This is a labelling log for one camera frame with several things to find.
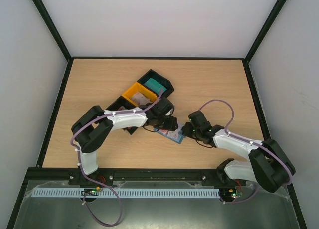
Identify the yellow bin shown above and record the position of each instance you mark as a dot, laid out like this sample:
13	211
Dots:
137	87

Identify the black metal frame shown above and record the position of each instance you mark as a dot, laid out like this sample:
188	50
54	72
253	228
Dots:
38	172

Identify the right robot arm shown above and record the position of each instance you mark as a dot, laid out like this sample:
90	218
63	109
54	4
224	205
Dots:
265	162

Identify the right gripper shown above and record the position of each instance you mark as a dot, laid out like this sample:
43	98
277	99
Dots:
187	128

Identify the white floral VIP card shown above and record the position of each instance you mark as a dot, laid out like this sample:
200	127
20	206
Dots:
175	136

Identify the black bin with teal cards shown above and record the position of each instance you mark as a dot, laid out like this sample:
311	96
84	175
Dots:
164	81

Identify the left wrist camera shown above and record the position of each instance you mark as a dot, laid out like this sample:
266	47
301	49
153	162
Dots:
170	112

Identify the teal card holder wallet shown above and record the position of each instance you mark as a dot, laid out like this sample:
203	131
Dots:
180	126

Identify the teal card stack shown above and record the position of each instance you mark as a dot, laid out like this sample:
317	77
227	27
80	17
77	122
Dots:
155	86

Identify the white slotted cable duct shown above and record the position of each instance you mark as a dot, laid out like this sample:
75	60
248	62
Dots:
197	193

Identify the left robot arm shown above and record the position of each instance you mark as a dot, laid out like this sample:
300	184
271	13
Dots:
91	130

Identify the white floral card stack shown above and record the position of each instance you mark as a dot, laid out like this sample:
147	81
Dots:
140	99

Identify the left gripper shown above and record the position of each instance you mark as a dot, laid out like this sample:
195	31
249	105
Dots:
171	125

